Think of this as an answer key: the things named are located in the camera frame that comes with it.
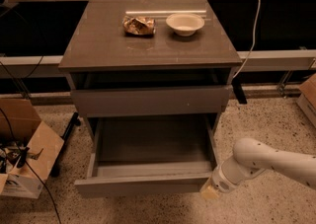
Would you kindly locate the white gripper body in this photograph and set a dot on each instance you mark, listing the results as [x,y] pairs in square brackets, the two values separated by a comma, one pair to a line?
[219,181]

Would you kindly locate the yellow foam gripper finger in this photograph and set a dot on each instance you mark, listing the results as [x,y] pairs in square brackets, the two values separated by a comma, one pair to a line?
[208,191]

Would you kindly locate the grey drawer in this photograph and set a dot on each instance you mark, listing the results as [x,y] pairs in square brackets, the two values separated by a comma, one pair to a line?
[150,155]
[150,92]

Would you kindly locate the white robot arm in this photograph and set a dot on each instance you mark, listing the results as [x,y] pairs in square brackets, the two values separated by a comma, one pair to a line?
[251,158]

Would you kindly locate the grey top drawer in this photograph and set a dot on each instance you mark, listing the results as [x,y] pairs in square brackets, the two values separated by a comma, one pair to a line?
[150,92]

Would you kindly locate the grey drawer cabinet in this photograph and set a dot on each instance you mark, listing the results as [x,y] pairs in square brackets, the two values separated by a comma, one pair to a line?
[101,44]

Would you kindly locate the cardboard box right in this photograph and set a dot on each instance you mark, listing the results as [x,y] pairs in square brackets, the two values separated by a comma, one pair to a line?
[307,98]

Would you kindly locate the black tripod leg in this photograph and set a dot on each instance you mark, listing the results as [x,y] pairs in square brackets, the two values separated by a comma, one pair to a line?
[74,121]

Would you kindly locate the white paper bowl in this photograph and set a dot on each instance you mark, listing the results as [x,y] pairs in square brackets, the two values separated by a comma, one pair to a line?
[185,25]

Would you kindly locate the crumpled snack bag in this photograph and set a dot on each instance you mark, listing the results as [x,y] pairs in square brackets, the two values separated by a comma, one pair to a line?
[139,25]

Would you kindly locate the open cardboard box left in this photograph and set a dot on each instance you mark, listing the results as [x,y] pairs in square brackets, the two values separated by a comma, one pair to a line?
[29,148]

